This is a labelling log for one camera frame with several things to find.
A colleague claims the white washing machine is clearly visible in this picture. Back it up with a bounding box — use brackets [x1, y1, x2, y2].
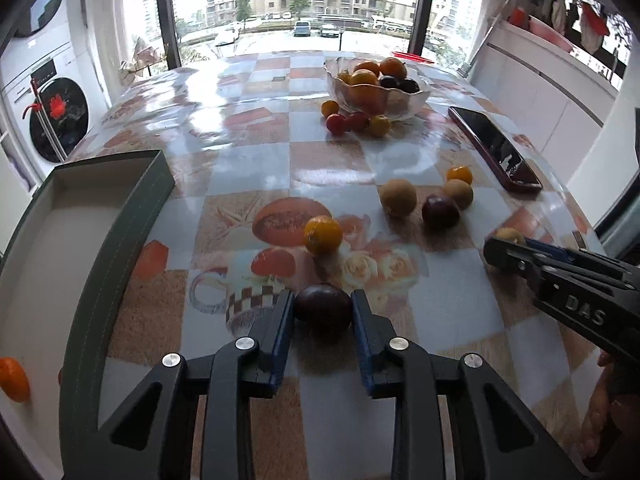
[1, 0, 107, 182]

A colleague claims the green open storage box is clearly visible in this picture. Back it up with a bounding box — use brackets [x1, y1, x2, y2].
[1, 150, 175, 479]

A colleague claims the orange small fruit by bowl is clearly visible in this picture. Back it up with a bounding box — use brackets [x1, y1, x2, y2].
[320, 100, 340, 118]

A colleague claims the mop with metal handle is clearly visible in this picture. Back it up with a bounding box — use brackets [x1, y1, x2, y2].
[457, 13, 502, 79]

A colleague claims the glass fruit bowl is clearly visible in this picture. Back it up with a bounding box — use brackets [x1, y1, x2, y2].
[323, 56, 433, 122]

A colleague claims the large orange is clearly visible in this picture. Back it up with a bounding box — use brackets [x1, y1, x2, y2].
[0, 356, 30, 403]

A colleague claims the smartphone in red case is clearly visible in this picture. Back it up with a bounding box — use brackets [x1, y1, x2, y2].
[448, 106, 542, 195]

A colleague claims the yellow small fruit by bowl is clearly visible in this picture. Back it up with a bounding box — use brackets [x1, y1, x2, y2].
[368, 115, 392, 138]

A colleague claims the brown round fruit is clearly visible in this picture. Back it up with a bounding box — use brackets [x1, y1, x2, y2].
[378, 179, 418, 218]

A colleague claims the dark purple plum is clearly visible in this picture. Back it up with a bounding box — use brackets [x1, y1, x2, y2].
[293, 284, 352, 344]

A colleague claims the red cherry tomato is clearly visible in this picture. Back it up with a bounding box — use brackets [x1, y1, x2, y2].
[326, 113, 348, 136]
[346, 112, 370, 133]

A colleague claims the small orange tangerine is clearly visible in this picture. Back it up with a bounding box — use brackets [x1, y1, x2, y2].
[446, 166, 473, 185]

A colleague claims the white cabinet counter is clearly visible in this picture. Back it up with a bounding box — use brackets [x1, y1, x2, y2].
[470, 22, 617, 183]

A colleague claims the orange kumquat fruit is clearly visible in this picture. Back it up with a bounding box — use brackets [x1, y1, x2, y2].
[304, 216, 343, 257]

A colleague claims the tan round fruit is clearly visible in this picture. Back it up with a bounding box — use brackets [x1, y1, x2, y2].
[442, 179, 474, 210]

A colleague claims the dark red plum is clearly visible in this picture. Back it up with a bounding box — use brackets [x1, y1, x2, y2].
[422, 194, 460, 233]

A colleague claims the person right hand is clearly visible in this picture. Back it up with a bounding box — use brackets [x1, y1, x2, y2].
[579, 350, 639, 472]

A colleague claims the olive round fruit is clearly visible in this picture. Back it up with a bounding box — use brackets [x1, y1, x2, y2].
[492, 226, 526, 245]

